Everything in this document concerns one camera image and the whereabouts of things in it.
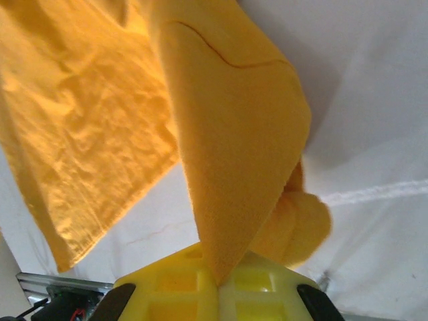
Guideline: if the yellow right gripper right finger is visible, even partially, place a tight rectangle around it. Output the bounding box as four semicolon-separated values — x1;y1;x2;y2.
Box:
220;252;317;321

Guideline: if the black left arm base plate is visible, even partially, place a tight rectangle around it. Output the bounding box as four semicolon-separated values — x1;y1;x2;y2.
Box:
46;286;113;321

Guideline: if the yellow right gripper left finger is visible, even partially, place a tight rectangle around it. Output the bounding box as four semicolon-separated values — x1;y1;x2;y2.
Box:
115;243;221;321

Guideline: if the orange t-shirt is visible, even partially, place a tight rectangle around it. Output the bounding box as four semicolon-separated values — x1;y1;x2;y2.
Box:
0;0;334;288

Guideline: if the aluminium frame rail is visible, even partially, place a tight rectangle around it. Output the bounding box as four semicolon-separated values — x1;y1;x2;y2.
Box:
16;272;114;298

